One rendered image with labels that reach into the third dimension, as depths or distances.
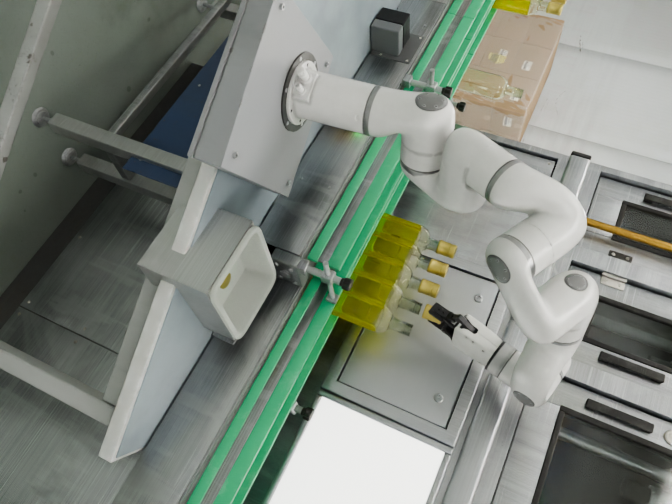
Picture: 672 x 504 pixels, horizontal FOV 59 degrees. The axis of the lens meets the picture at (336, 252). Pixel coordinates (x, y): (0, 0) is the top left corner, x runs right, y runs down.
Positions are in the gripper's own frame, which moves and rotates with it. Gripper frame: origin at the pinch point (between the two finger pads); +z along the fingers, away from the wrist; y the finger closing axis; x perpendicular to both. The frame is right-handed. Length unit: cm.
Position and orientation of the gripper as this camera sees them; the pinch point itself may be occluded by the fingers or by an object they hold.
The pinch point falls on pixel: (438, 316)
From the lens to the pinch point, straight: 139.1
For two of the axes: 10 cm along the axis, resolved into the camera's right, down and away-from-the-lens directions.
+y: -0.8, -5.1, -8.5
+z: -7.5, -5.3, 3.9
